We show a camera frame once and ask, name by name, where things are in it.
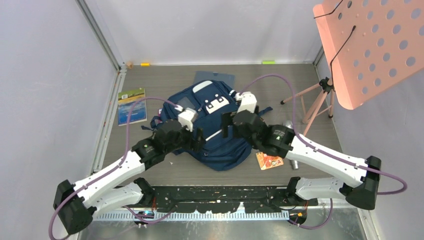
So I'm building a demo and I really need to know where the blue green landscape book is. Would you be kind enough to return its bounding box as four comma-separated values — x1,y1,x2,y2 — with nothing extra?
117,87,147,126

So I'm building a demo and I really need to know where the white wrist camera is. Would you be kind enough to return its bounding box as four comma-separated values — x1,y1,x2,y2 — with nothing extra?
175,105,198,132
235,91,257,113

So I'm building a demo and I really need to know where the small wooden cube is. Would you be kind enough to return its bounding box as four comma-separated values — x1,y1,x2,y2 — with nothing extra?
125,61,134,69

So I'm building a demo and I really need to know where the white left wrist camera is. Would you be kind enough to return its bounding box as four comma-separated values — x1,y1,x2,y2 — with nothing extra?
175,105,198,132

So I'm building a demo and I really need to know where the black thin stand cable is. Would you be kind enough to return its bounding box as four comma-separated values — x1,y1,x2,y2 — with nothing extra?
313,0,357,90

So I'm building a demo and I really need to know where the aluminium frame rail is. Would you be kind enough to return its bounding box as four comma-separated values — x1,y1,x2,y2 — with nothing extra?
75,0,121,72

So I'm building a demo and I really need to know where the dark blue notebook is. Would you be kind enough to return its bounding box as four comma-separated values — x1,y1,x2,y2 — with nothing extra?
193,71,236,88

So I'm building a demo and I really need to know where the green tape piece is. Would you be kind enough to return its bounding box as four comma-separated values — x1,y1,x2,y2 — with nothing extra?
261,60,276,65

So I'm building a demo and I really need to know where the navy blue backpack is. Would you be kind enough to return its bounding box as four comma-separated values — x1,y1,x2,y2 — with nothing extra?
149,80,252,171

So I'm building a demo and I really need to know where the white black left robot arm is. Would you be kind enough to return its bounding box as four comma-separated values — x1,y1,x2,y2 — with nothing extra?
50,120,206,235

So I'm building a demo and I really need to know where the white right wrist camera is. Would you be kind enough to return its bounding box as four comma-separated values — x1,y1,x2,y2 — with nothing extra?
235,91,257,113

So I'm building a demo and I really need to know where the orange spiral notepad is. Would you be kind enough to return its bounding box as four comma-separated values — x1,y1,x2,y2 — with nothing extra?
255,152,284,171

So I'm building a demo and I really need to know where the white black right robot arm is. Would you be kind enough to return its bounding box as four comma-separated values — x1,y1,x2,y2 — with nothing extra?
221,110,382,210

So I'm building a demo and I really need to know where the silver metal cylinder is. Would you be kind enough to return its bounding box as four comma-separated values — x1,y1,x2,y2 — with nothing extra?
284,120,299,170

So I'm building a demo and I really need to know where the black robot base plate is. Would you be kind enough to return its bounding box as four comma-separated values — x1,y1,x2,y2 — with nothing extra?
130,185,318,214

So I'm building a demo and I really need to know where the pink perforated stand board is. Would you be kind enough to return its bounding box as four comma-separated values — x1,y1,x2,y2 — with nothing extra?
313,0,424,110

